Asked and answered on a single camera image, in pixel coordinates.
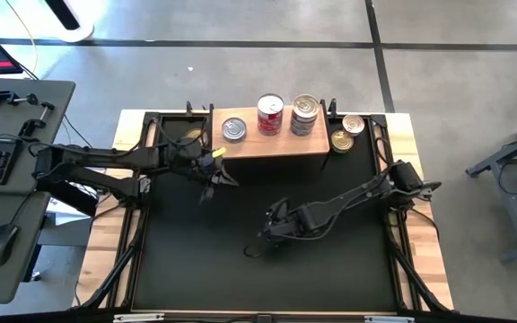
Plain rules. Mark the black aluminium table frame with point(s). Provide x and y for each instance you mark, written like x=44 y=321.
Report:
x=377 y=119

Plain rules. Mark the wooden shelf with black legs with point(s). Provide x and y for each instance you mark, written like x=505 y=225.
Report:
x=285 y=145

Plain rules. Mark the black desk leg bar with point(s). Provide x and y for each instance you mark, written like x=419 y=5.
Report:
x=76 y=204

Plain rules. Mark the black computer mouse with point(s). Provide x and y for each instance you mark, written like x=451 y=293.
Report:
x=2 y=244

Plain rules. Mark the black table mat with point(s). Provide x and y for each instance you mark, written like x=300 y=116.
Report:
x=285 y=287

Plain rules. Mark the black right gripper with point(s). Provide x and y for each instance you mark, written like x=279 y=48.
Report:
x=285 y=222

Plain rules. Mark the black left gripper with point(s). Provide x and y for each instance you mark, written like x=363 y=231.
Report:
x=193 y=157

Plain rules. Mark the black frame clamp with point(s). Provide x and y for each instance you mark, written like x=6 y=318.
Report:
x=189 y=109
x=332 y=108

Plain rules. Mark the grey desk top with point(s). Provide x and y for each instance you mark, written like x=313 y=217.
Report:
x=7 y=287
x=61 y=94

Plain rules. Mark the silver lid seafood can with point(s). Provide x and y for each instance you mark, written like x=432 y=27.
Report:
x=353 y=124

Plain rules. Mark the silver frame bracket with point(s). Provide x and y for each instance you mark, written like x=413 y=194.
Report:
x=137 y=318
x=388 y=319

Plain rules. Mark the blue label seafood can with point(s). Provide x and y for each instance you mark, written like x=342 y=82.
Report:
x=303 y=132
x=304 y=124
x=305 y=106

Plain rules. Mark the white paper sheet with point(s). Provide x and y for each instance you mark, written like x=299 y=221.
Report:
x=61 y=208

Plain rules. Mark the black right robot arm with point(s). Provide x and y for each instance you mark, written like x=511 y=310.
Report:
x=344 y=204

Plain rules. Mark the white round stand base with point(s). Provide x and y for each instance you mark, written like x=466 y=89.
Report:
x=81 y=33

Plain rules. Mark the green label silver lid can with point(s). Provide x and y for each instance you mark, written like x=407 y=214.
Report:
x=233 y=129

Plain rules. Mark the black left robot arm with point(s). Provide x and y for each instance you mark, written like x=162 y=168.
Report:
x=106 y=157

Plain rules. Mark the grey right base bracket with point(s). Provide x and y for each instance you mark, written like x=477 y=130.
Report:
x=431 y=185

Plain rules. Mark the black stand pole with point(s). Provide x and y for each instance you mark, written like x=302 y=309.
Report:
x=63 y=13

